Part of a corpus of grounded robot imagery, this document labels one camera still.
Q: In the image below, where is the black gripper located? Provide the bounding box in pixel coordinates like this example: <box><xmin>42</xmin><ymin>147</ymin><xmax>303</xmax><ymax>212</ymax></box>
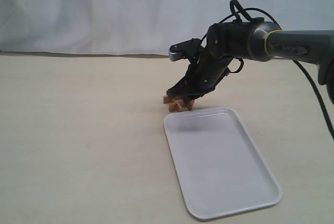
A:
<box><xmin>167</xmin><ymin>50</ymin><xmax>231</xmax><ymax>109</ymax></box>

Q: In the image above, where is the notched wooden plank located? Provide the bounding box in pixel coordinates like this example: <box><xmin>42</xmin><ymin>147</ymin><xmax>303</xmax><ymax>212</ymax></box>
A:
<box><xmin>163</xmin><ymin>95</ymin><xmax>175</xmax><ymax>104</ymax></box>
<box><xmin>168</xmin><ymin>101</ymin><xmax>189</xmax><ymax>113</ymax></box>
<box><xmin>172</xmin><ymin>98</ymin><xmax>185</xmax><ymax>108</ymax></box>
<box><xmin>182</xmin><ymin>100</ymin><xmax>195</xmax><ymax>111</ymax></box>

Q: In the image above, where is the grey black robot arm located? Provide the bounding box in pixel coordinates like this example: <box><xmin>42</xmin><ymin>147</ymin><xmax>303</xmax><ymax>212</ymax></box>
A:
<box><xmin>166</xmin><ymin>18</ymin><xmax>333</xmax><ymax>103</ymax></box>

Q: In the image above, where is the white backdrop cloth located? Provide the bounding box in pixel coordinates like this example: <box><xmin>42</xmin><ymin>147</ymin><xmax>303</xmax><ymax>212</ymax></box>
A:
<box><xmin>1</xmin><ymin>0</ymin><xmax>333</xmax><ymax>55</ymax></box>

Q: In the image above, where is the white plastic tray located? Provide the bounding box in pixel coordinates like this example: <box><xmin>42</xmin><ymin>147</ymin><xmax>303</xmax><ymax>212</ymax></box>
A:
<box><xmin>163</xmin><ymin>107</ymin><xmax>282</xmax><ymax>221</ymax></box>

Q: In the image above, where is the black cable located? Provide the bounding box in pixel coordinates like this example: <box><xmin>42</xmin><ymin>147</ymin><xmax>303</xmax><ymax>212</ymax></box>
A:
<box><xmin>200</xmin><ymin>0</ymin><xmax>334</xmax><ymax>141</ymax></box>

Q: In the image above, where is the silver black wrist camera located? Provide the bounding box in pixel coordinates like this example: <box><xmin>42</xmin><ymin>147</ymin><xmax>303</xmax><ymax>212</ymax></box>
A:
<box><xmin>169</xmin><ymin>38</ymin><xmax>201</xmax><ymax>62</ymax></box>

